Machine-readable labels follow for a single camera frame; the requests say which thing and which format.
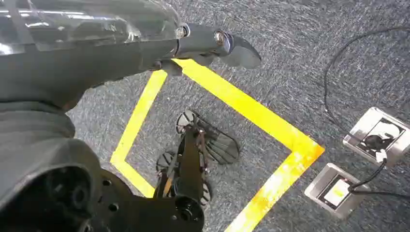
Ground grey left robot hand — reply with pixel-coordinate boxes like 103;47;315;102
0;0;262;112

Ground short black cable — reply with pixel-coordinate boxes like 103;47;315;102
347;158;389;193

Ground black robot foot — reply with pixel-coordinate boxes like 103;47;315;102
156;110;241;206

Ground black robot leg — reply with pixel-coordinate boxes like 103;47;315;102
91;125;213;232

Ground white plug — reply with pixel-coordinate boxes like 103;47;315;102
375;148;389;163

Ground yellow floor tape strip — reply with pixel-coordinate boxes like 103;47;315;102
110;156;156;199
224;147;325;232
110;70;168;163
173;58;325;154

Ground grey robot hip housing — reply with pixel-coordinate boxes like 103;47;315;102
0;137;104;232

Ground steel floor socket box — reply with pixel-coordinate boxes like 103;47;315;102
304;162;371;220
342;107;410;168

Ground long thin black cable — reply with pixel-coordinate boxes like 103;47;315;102
323;27;410;139

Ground grey ribbed left arm sleeve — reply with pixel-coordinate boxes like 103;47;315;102
0;101;76;154

